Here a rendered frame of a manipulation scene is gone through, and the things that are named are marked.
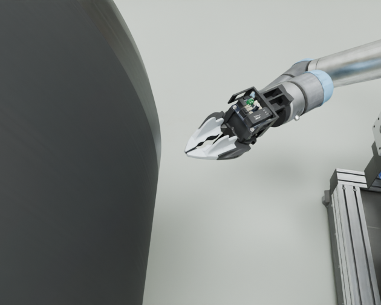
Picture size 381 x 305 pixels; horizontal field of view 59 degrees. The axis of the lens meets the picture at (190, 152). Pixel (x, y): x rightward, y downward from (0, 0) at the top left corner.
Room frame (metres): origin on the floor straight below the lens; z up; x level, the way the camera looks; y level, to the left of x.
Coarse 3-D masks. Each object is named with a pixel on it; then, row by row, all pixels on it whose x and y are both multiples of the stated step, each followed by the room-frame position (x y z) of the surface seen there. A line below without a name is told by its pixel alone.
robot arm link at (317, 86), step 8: (312, 72) 0.57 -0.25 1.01; (320, 72) 0.58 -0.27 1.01; (288, 80) 0.54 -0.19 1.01; (296, 80) 0.54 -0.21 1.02; (304, 80) 0.54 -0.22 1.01; (312, 80) 0.54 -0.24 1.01; (320, 80) 0.55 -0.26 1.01; (328, 80) 0.56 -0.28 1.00; (304, 88) 0.52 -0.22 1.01; (312, 88) 0.52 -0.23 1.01; (320, 88) 0.53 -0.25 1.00; (328, 88) 0.55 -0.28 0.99; (304, 96) 0.50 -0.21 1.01; (312, 96) 0.51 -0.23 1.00; (320, 96) 0.52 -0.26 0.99; (328, 96) 0.54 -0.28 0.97; (312, 104) 0.51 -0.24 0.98; (320, 104) 0.53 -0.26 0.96; (304, 112) 0.49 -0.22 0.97
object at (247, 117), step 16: (256, 96) 0.45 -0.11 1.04; (272, 96) 0.49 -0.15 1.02; (288, 96) 0.47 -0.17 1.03; (240, 112) 0.42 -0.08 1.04; (256, 112) 0.42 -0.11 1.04; (272, 112) 0.42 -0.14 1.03; (288, 112) 0.46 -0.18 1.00; (224, 128) 0.43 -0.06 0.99; (240, 128) 0.41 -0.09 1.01; (256, 128) 0.39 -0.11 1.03
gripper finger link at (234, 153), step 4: (236, 144) 0.40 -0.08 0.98; (240, 144) 0.40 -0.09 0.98; (236, 148) 0.39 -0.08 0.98; (240, 148) 0.39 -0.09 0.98; (244, 148) 0.39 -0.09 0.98; (248, 148) 0.40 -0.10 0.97; (224, 152) 0.38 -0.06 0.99; (228, 152) 0.38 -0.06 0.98; (232, 152) 0.38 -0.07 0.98; (236, 152) 0.38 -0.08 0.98; (240, 152) 0.38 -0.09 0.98; (220, 156) 0.37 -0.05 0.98; (224, 156) 0.38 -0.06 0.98; (228, 156) 0.38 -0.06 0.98; (232, 156) 0.38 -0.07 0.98; (236, 156) 0.38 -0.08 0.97
